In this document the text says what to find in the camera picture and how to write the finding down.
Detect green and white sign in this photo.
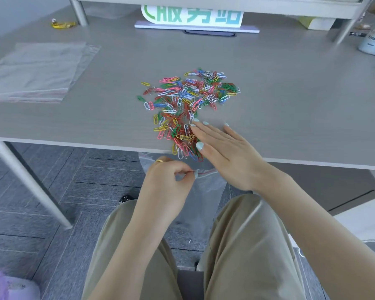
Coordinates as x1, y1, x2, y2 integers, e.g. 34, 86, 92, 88
134, 4, 260, 34

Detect black phone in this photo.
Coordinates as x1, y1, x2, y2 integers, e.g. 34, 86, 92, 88
183, 30, 237, 37

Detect person's right forearm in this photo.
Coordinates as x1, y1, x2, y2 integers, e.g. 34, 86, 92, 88
252, 172, 375, 300

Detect yellow wrapper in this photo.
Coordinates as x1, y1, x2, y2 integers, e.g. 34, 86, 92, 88
51, 18, 77, 29

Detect grey desk shelf riser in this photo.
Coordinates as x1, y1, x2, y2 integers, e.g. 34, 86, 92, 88
68, 0, 373, 45

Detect khaki trousers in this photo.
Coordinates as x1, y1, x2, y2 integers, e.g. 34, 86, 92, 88
81, 194, 307, 300

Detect person's right hand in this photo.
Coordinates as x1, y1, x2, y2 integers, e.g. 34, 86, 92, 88
190, 119, 284, 195

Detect clear zip bag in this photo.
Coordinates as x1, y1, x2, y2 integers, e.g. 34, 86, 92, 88
138, 152, 229, 241

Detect pile of coloured paper clips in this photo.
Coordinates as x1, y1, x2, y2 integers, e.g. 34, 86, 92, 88
136, 67, 241, 163

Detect grey table leg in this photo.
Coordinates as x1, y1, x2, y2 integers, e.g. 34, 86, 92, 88
0, 139, 73, 230

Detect stack of clear plastic bags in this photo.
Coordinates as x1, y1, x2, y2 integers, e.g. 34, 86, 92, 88
0, 42, 101, 104

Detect person's left hand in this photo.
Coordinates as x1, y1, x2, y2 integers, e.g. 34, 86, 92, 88
137, 156, 197, 223

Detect person's left forearm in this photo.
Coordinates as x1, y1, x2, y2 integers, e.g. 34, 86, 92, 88
87, 201, 177, 300

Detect yellow-green box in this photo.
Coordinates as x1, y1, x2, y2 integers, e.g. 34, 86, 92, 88
298, 16, 337, 31

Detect white cabinet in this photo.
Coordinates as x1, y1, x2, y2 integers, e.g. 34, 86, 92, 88
329, 192, 375, 243

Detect dark chair seat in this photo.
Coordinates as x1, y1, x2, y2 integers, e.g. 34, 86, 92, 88
176, 262, 204, 300

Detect white bottle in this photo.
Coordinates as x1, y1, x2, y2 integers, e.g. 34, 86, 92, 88
358, 18, 375, 56

